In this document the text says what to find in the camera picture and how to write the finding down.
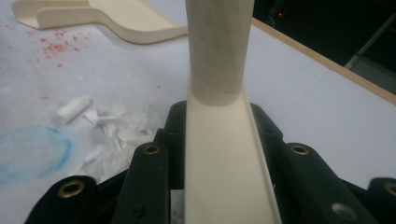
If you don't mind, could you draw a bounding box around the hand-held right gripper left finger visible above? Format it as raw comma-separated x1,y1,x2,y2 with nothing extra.
154,100,188,190

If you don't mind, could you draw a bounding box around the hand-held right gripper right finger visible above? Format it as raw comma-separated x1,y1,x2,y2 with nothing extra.
249,103,285,189

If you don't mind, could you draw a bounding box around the cream hand brush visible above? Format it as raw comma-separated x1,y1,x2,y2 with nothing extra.
184,0,283,224

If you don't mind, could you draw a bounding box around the pile of white paper scraps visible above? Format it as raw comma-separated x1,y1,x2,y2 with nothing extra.
56,93,187,224

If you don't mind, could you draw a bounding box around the cream plastic dustpan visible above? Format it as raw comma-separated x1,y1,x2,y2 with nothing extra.
11,0,190,46

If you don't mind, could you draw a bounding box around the white table cover sheet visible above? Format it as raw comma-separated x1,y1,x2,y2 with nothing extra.
0,0,396,224

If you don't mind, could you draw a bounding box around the dark device with red light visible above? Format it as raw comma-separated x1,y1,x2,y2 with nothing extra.
270,0,291,23

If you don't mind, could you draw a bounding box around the white metal desk frame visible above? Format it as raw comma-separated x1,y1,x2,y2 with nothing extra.
344,12,396,95

